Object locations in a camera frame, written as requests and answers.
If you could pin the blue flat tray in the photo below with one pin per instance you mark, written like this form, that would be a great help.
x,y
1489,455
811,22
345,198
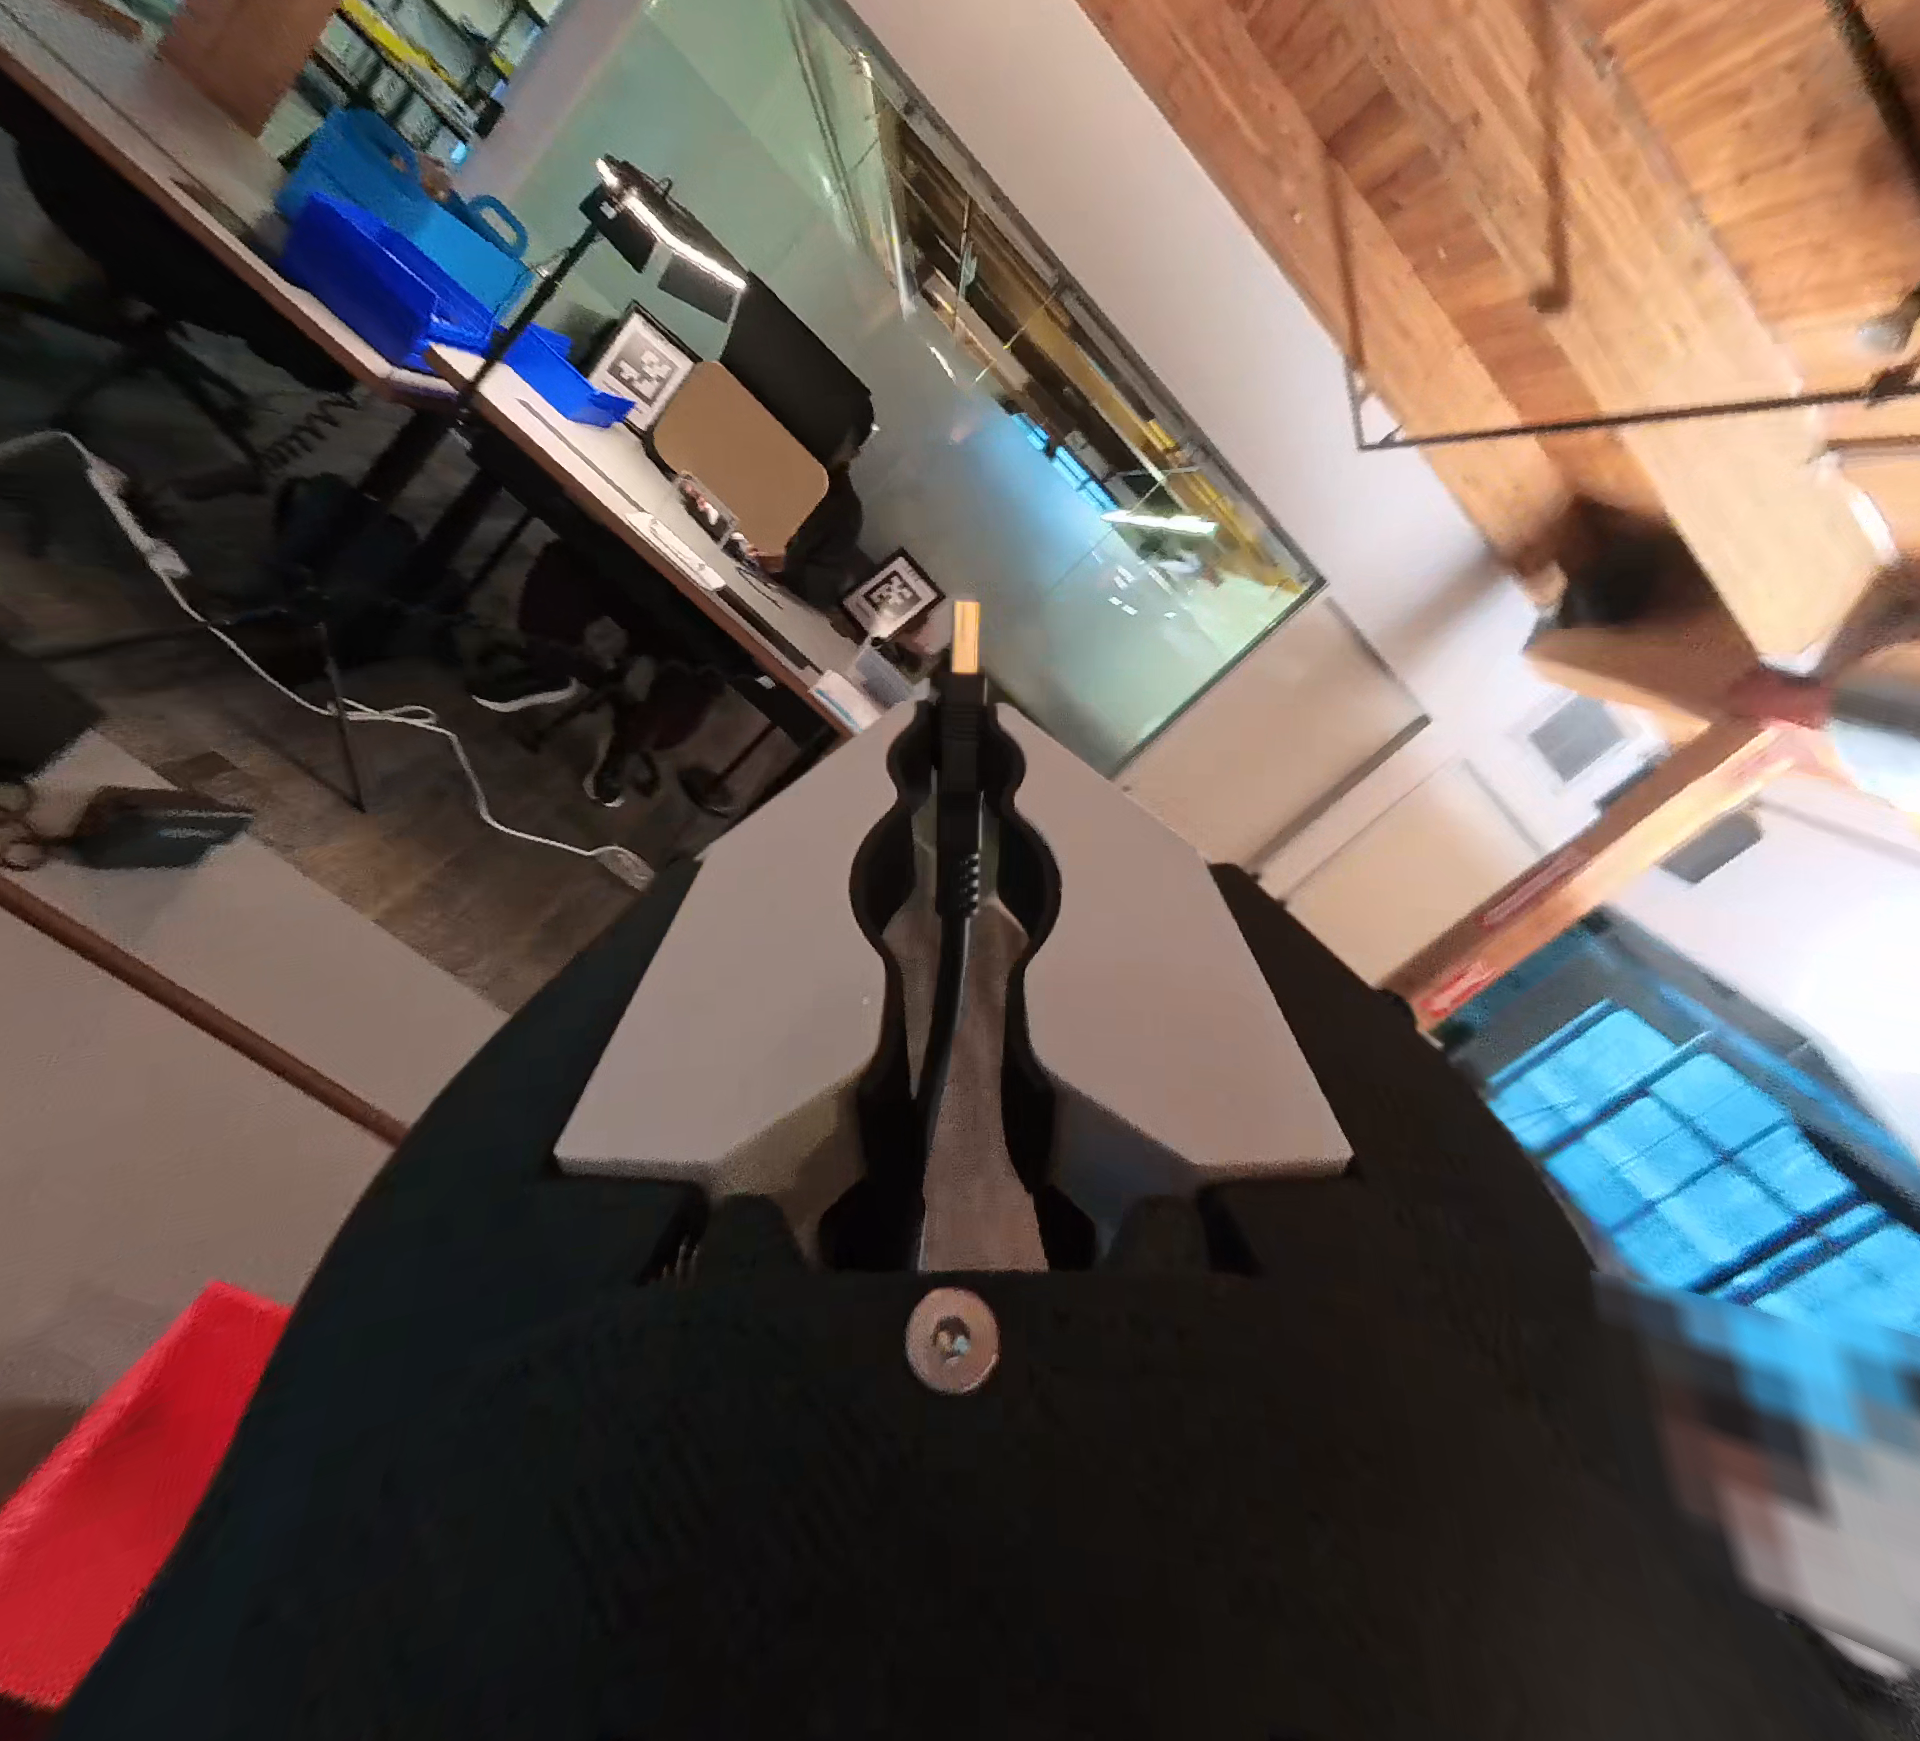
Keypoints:
x,y
549,387

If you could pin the red plastic bin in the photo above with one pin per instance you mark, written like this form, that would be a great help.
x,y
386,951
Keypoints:
x,y
106,1487

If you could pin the red wall sign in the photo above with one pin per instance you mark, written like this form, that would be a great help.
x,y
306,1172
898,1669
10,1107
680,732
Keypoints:
x,y
1464,988

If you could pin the tan rounded board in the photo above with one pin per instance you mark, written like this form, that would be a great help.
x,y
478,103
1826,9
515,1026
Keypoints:
x,y
743,457

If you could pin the large paned window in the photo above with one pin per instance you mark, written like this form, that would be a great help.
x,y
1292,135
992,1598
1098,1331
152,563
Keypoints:
x,y
1650,1142

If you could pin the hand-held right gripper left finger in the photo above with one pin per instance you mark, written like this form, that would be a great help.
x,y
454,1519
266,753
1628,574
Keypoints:
x,y
722,1021

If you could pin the small black monitor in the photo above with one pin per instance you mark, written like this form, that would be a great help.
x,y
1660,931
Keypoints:
x,y
804,369

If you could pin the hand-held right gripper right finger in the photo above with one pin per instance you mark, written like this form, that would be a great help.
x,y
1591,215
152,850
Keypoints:
x,y
1184,1021

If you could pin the black and white marker tag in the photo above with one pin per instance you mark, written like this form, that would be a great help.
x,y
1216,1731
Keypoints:
x,y
894,595
645,369

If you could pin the black metal hanging frame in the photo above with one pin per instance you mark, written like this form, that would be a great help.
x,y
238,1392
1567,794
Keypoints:
x,y
1650,417

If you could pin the silver device on black stand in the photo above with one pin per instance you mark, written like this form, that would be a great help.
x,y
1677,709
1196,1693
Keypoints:
x,y
660,220

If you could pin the white power strip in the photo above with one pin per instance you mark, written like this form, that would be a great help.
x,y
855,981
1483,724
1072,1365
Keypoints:
x,y
133,508

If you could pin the grey wall vent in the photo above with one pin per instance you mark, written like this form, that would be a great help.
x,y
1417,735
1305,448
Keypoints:
x,y
1576,736

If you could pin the white office desk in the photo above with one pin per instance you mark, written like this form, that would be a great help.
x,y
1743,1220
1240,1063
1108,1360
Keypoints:
x,y
152,138
645,497

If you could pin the beige double door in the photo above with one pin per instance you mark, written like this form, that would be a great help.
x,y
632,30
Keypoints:
x,y
1290,720

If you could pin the blue plastic bin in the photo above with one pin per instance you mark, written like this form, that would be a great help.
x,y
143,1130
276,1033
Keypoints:
x,y
375,271

